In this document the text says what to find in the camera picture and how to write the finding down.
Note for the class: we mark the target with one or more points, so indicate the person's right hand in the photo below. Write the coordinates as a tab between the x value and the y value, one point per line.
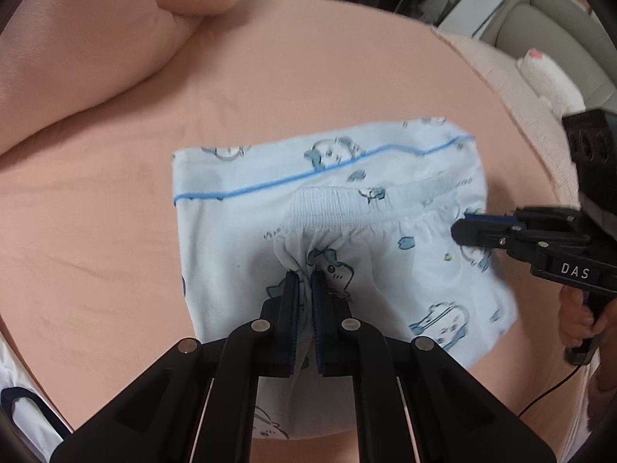
576	316

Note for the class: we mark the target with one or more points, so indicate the white plush toy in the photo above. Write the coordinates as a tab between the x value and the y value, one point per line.
549	77

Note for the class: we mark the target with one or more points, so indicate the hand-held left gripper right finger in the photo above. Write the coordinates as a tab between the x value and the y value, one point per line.
319	308

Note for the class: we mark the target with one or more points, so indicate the peach bed sheet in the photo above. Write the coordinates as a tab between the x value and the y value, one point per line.
96	226

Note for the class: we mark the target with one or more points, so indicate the peach pillow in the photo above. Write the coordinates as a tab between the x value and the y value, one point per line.
86	33

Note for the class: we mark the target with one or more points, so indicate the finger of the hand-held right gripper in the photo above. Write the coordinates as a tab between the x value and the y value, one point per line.
475	236
491	221

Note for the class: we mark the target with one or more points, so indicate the light blue printed pajama shorts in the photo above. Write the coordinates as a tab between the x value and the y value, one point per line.
231	241

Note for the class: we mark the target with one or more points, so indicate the white garment with navy trim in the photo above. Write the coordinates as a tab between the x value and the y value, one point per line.
24	410

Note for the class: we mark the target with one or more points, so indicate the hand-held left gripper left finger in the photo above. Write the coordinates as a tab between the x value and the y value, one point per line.
288	308

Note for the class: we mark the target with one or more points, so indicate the beige sofa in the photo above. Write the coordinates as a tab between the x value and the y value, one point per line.
549	14

